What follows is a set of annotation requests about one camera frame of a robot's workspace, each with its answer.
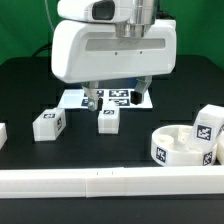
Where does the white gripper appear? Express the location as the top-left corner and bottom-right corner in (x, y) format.
(51, 0), (177, 111)

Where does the white round stool seat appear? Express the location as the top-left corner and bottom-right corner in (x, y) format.
(151, 125), (217, 167)

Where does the white marker tag sheet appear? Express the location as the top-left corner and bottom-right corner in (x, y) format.
(58, 88), (153, 109)

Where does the black cable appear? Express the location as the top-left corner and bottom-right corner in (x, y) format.
(31, 43), (56, 58)

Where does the white U-shaped fence frame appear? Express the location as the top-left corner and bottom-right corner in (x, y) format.
(0, 165), (224, 199)

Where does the white thin cable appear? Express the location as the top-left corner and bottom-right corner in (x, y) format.
(43, 0), (56, 31)

